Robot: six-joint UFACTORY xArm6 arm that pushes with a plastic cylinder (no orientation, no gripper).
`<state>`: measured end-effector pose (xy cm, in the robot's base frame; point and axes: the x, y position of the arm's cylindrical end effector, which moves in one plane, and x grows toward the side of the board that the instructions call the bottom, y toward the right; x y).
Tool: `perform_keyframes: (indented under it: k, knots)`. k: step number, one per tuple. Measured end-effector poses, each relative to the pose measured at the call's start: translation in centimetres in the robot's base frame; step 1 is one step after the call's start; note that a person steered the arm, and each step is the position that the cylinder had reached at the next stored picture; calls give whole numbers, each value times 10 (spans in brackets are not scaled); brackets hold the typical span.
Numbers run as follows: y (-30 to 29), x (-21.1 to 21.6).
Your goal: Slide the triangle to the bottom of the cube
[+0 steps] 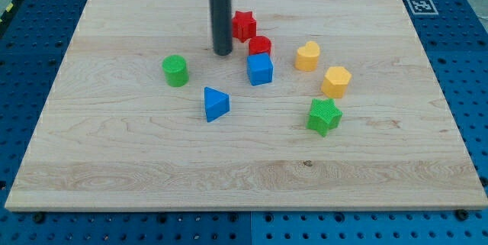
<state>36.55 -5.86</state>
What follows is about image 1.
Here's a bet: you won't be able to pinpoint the red cylinder block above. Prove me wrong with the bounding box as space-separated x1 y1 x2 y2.
248 36 272 56

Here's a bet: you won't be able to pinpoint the blue cube block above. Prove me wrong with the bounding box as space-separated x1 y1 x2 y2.
247 53 274 86

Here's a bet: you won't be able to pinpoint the red star block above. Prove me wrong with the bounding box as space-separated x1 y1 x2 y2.
232 11 257 43

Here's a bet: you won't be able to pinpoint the green cylinder block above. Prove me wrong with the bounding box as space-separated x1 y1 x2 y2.
162 55 189 87

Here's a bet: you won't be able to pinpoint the yellow heart block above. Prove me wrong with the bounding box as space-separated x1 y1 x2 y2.
294 41 321 72

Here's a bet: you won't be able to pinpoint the yellow hexagon block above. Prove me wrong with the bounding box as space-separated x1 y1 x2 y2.
321 66 352 98

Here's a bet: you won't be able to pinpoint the green star block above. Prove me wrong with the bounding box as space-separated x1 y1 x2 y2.
306 98 342 137

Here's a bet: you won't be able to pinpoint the light wooden board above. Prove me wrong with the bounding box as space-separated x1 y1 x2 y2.
5 0 487 212

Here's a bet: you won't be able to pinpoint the black bolt left front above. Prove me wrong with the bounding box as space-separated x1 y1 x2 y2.
32 211 46 224

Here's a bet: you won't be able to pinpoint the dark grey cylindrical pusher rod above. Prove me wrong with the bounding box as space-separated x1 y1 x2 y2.
209 0 233 56

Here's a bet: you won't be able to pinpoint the black bolt right front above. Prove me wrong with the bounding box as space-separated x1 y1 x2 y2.
454 209 470 221

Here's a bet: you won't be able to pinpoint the white fiducial marker tag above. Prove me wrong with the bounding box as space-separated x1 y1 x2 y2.
406 0 438 15

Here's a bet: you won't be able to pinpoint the black bolt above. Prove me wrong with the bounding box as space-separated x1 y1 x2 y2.
454 209 470 221
32 211 46 224

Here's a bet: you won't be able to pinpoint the blue triangle block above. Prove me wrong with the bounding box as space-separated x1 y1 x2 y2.
204 87 230 122

